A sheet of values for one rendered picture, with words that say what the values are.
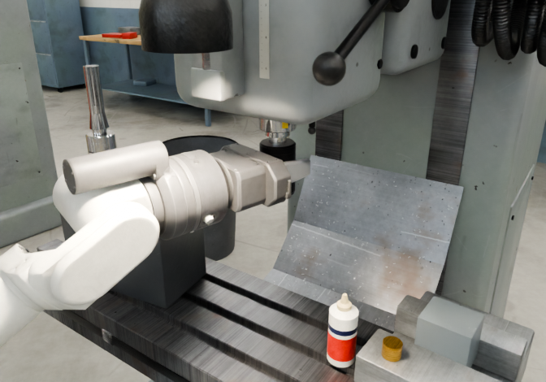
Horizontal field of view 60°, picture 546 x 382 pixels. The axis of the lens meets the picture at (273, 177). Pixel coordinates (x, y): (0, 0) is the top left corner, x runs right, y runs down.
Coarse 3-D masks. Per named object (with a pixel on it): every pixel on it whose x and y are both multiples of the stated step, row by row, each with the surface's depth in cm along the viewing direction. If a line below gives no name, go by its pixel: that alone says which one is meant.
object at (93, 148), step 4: (112, 140) 80; (88, 144) 79; (92, 144) 79; (96, 144) 79; (100, 144) 79; (104, 144) 79; (108, 144) 80; (112, 144) 80; (88, 148) 80; (92, 148) 79; (96, 148) 79; (100, 148) 79; (104, 148) 79; (108, 148) 80; (112, 148) 80; (116, 148) 82; (88, 152) 81; (92, 152) 80; (96, 152) 79
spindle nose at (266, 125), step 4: (260, 120) 59; (264, 120) 58; (268, 120) 58; (272, 120) 58; (260, 124) 59; (264, 124) 59; (268, 124) 58; (272, 124) 58; (276, 124) 58; (280, 124) 58; (288, 124) 58; (292, 124) 59; (296, 124) 60; (260, 128) 59; (264, 128) 59; (268, 128) 58; (272, 128) 58; (276, 128) 58; (280, 128) 58; (284, 128) 58; (288, 128) 58; (292, 128) 59; (272, 132) 58; (276, 132) 58; (280, 132) 58
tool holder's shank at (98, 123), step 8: (88, 72) 76; (96, 72) 76; (88, 80) 76; (96, 80) 76; (88, 88) 77; (96, 88) 77; (88, 96) 77; (96, 96) 77; (96, 104) 78; (96, 112) 78; (104, 112) 79; (96, 120) 78; (104, 120) 79; (96, 128) 79; (104, 128) 79
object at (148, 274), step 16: (64, 224) 83; (160, 240) 74; (176, 240) 78; (192, 240) 82; (160, 256) 75; (176, 256) 79; (192, 256) 83; (144, 272) 78; (160, 272) 76; (176, 272) 80; (192, 272) 84; (112, 288) 83; (128, 288) 81; (144, 288) 79; (160, 288) 78; (176, 288) 80; (160, 304) 79
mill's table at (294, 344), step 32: (192, 288) 85; (224, 288) 87; (256, 288) 85; (64, 320) 87; (96, 320) 80; (128, 320) 76; (160, 320) 76; (192, 320) 76; (224, 320) 76; (256, 320) 76; (288, 320) 76; (320, 320) 76; (128, 352) 76; (160, 352) 71; (192, 352) 70; (224, 352) 72; (256, 352) 70; (288, 352) 70; (320, 352) 70
